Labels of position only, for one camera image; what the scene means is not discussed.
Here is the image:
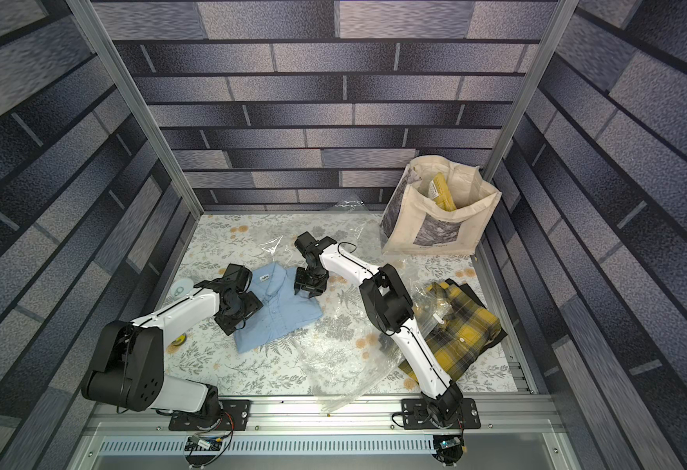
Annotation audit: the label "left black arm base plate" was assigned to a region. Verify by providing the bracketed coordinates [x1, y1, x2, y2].
[168, 399, 253, 432]

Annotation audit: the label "white round tape roll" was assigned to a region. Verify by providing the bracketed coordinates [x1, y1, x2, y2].
[169, 278, 195, 300]

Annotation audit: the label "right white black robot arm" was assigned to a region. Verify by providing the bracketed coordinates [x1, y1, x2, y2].
[294, 232, 463, 429]

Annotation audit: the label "right small circuit board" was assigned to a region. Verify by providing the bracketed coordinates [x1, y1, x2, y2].
[433, 435, 466, 467]

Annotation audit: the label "left small circuit board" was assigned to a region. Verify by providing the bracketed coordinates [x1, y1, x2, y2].
[185, 435, 223, 454]

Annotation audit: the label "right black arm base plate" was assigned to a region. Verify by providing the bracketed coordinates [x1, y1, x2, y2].
[398, 398, 482, 431]

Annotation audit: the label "small circuit board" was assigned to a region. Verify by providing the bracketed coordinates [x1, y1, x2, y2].
[185, 435, 223, 454]
[433, 435, 466, 467]

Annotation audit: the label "small yellow capped bottle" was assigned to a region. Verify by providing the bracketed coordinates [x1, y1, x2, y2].
[169, 334, 187, 349]

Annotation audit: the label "yellow black plaid shirt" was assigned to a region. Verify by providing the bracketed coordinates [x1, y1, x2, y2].
[413, 279, 507, 382]

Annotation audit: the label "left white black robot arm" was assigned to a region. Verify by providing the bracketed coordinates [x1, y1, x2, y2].
[81, 264, 262, 423]

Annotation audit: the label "clear plastic vacuum bag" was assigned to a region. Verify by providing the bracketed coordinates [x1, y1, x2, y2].
[257, 199, 420, 412]

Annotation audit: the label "light blue shirt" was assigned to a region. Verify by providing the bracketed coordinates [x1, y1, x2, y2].
[233, 262, 323, 354]

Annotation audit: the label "beige canvas tote bag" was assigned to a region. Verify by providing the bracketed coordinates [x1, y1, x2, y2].
[380, 155, 501, 256]

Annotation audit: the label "yellow item in tote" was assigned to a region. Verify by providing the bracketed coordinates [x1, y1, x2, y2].
[428, 174, 457, 212]

